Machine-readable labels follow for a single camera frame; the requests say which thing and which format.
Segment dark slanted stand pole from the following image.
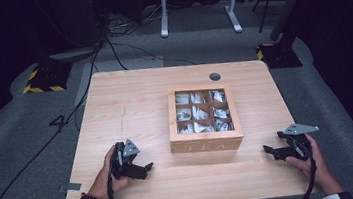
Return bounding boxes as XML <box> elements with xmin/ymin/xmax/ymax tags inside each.
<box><xmin>265</xmin><ymin>0</ymin><xmax>325</xmax><ymax>44</ymax></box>

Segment thin black floor cable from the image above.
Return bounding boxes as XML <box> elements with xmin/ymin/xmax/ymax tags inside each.
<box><xmin>105</xmin><ymin>28</ymin><xmax>197</xmax><ymax>76</ymax></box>

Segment wooden tea box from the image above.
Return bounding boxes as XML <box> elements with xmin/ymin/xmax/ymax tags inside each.
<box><xmin>163</xmin><ymin>78</ymin><xmax>247</xmax><ymax>158</ymax></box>

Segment assortment of tea bags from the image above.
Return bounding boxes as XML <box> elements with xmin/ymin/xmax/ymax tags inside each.
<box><xmin>173</xmin><ymin>86</ymin><xmax>235</xmax><ymax>138</ymax></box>

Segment person's left hand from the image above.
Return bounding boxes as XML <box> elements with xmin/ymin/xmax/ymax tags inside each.
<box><xmin>82</xmin><ymin>142</ymin><xmax>133</xmax><ymax>199</ymax></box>

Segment long black floor cable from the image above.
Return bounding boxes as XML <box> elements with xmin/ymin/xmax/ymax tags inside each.
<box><xmin>0</xmin><ymin>41</ymin><xmax>123</xmax><ymax>199</ymax></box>

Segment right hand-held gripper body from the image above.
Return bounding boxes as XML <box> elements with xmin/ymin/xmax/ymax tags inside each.
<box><xmin>275</xmin><ymin>121</ymin><xmax>323</xmax><ymax>164</ymax></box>

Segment right hand-held gripper cable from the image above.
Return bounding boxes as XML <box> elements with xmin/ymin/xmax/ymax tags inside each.
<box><xmin>289</xmin><ymin>137</ymin><xmax>322</xmax><ymax>199</ymax></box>

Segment hazard-striped black stand base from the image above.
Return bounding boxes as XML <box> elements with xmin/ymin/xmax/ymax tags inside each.
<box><xmin>20</xmin><ymin>60</ymin><xmax>76</xmax><ymax>97</ymax></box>
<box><xmin>255</xmin><ymin>38</ymin><xmax>304</xmax><ymax>72</ymax></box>

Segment grey round table grommet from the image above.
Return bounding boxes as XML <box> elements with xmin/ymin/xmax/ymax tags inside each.
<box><xmin>208</xmin><ymin>71</ymin><xmax>223</xmax><ymax>83</ymax></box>

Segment wooden glass-pane box lid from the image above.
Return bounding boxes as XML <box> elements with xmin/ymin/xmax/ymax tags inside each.
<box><xmin>164</xmin><ymin>79</ymin><xmax>244</xmax><ymax>145</ymax></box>

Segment bundle of floor cables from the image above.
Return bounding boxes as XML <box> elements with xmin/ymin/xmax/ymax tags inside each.
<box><xmin>104</xmin><ymin>3</ymin><xmax>167</xmax><ymax>39</ymax></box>

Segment grey tape strip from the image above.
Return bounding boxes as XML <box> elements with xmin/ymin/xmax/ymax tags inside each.
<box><xmin>57</xmin><ymin>181</ymin><xmax>84</xmax><ymax>194</ymax></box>

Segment person's right hand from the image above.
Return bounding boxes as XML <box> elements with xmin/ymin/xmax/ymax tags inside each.
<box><xmin>282</xmin><ymin>130</ymin><xmax>344</xmax><ymax>199</ymax></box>

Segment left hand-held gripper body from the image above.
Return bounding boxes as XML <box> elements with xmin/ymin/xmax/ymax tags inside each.
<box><xmin>107</xmin><ymin>137</ymin><xmax>145</xmax><ymax>182</ymax></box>

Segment black tripod legs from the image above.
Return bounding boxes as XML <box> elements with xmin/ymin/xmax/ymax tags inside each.
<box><xmin>251</xmin><ymin>0</ymin><xmax>291</xmax><ymax>35</ymax></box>

